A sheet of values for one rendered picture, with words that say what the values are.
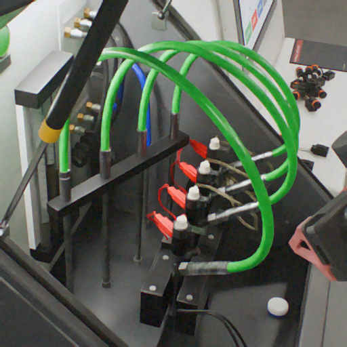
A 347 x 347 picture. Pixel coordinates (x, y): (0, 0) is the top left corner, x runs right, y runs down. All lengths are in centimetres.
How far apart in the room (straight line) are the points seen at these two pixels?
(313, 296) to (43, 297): 60
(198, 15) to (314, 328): 60
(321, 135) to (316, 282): 45
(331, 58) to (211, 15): 72
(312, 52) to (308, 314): 95
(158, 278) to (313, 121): 64
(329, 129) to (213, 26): 46
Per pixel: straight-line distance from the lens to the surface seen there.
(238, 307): 134
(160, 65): 84
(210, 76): 128
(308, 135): 157
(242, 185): 120
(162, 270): 117
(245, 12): 149
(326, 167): 148
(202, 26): 129
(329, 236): 67
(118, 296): 134
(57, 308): 76
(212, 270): 95
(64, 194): 111
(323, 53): 195
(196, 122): 134
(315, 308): 120
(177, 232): 108
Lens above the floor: 181
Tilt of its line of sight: 36 degrees down
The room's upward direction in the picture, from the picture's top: 4 degrees clockwise
